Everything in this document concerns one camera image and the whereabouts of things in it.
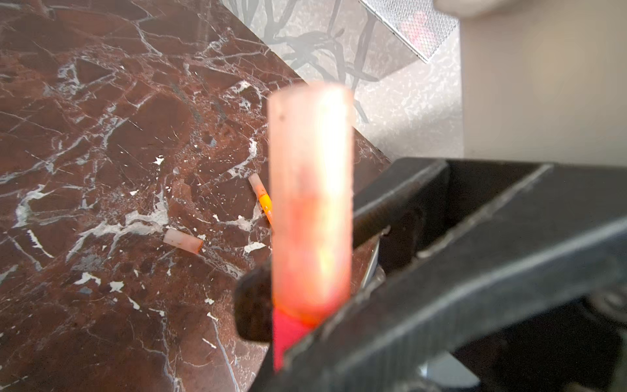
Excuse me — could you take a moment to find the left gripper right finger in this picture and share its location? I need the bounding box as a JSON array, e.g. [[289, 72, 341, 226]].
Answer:
[[254, 158, 626, 391]]

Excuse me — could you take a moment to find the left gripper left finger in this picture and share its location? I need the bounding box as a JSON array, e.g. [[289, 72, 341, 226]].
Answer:
[[233, 261, 273, 343]]

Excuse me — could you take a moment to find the pink highlighter pen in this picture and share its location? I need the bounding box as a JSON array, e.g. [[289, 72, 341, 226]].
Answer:
[[272, 309, 316, 372]]

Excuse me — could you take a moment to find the orange highlighter pen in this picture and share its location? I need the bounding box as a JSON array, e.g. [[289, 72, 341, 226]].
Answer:
[[248, 173, 273, 224]]

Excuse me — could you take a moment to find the translucent pen cap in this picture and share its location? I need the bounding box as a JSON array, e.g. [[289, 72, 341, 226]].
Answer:
[[163, 229, 203, 254], [268, 83, 354, 325]]

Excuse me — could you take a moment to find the white wire mesh basket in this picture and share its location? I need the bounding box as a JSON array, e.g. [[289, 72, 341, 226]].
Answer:
[[360, 0, 459, 63]]

